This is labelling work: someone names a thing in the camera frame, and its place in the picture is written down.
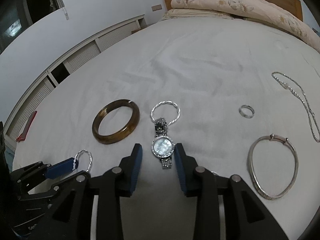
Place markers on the white bed sheet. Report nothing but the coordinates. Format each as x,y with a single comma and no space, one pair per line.
187,55

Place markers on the plain silver bangle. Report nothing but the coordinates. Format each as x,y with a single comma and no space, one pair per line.
251,166

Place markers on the wall switch plate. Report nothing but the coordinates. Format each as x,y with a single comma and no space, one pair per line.
156,7

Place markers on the pearl strand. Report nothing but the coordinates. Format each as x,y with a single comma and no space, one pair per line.
277,78

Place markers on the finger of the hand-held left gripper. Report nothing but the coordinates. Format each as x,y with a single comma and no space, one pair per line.
42,193
62,168

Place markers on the silver wristwatch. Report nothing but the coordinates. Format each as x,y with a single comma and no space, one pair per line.
163,148

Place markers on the brown stone bangle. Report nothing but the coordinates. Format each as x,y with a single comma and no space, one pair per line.
105,138

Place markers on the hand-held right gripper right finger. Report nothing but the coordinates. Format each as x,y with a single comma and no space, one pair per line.
178,165

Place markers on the small twisted silver hoop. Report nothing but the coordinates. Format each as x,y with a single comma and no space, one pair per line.
90,160

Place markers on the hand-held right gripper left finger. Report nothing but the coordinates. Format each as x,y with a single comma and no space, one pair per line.
137,165

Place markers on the wooden headboard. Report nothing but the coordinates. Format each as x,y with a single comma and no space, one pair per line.
280,1

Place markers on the white louvred cabinet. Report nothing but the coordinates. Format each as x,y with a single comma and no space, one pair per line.
82,52

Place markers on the twisted silver bangle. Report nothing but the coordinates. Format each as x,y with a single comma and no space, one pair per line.
165,102

